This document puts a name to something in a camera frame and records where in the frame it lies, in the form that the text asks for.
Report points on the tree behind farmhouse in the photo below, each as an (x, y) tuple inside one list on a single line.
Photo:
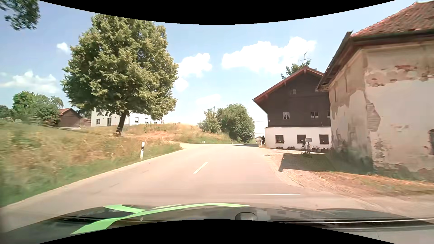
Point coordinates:
[(294, 68)]

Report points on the overhanging tree branch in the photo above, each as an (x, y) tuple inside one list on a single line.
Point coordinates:
[(20, 12)]

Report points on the small brown shed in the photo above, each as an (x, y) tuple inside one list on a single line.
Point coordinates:
[(69, 118)]

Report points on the dry grass bank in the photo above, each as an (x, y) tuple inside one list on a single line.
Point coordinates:
[(51, 152)]

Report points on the small sign on post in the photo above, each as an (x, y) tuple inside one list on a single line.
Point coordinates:
[(308, 141)]

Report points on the old plastered building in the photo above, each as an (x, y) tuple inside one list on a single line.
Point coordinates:
[(390, 101)]

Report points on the dark wood white farmhouse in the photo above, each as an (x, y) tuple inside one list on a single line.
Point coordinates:
[(298, 111)]

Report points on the long white building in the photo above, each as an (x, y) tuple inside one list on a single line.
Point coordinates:
[(135, 119)]

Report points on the green bushy trees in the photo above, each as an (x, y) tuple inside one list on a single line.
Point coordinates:
[(234, 122)]

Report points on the car's own bonnet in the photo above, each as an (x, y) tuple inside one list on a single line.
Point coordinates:
[(203, 212)]

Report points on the grey asphalt road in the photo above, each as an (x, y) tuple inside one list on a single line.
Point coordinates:
[(217, 179)]

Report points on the green trees beside shed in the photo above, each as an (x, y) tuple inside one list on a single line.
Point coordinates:
[(34, 106)]

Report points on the gravel and grass yard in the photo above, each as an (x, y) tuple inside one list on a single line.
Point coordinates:
[(315, 172)]

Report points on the white black marker post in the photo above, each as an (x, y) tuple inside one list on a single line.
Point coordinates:
[(142, 149)]

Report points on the large green tree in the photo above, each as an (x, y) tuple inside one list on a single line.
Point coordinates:
[(118, 67)]

